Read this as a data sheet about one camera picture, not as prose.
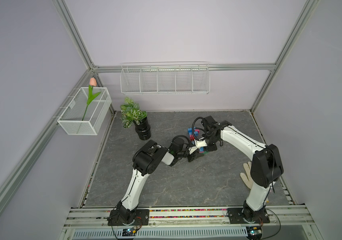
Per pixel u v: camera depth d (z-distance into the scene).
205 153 0.92
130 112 0.83
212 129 0.67
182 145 0.84
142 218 0.74
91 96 0.80
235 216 0.74
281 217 0.75
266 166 0.51
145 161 0.58
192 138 0.79
